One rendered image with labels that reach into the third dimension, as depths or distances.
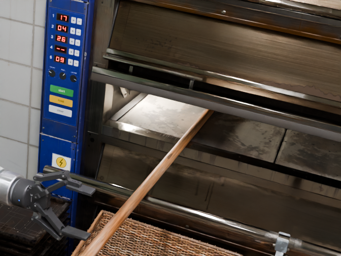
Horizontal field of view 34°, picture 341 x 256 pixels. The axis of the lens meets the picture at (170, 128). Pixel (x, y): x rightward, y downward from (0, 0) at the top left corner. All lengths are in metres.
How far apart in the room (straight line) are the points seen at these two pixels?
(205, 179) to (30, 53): 0.75
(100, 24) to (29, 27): 0.27
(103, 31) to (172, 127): 0.44
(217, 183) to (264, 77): 0.43
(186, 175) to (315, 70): 0.58
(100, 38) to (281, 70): 0.61
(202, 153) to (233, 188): 0.17
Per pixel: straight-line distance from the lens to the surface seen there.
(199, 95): 1.68
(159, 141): 1.94
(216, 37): 1.79
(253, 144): 2.04
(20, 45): 2.07
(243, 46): 1.78
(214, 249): 2.02
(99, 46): 1.92
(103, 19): 1.90
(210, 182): 1.97
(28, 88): 2.10
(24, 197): 1.52
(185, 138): 1.91
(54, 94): 2.02
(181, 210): 1.58
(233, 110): 1.67
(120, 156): 2.05
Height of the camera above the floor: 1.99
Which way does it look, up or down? 23 degrees down
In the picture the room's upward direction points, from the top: 9 degrees clockwise
